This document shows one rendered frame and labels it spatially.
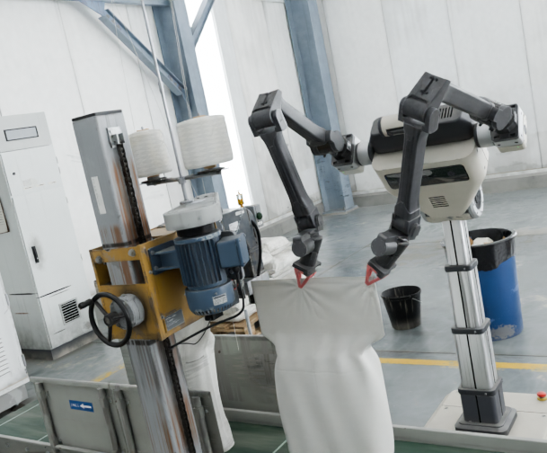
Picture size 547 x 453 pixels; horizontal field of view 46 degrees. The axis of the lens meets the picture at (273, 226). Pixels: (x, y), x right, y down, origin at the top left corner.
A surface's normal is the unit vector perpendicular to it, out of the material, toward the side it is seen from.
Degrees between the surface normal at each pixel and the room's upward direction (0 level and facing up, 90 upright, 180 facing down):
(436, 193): 130
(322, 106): 90
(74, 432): 90
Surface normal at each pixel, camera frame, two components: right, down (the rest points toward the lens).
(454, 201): -0.29, 0.80
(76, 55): 0.82, -0.08
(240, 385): -0.54, 0.23
